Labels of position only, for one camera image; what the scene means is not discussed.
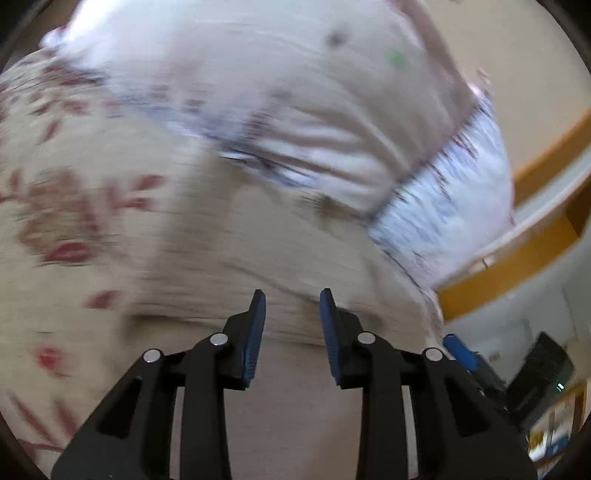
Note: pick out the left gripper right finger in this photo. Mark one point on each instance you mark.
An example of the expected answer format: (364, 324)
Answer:
(460, 433)

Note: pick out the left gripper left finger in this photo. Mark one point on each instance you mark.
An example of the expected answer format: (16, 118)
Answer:
(129, 434)

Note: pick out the beige cable-knit sweater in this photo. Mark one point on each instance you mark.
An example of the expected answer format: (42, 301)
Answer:
(218, 234)

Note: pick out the yellow wooden bed frame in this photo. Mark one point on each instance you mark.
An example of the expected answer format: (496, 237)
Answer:
(553, 193)

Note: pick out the floral bed sheet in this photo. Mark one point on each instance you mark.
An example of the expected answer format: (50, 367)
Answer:
(73, 229)

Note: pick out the pink floral right pillow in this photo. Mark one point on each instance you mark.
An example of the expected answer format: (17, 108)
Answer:
(356, 102)

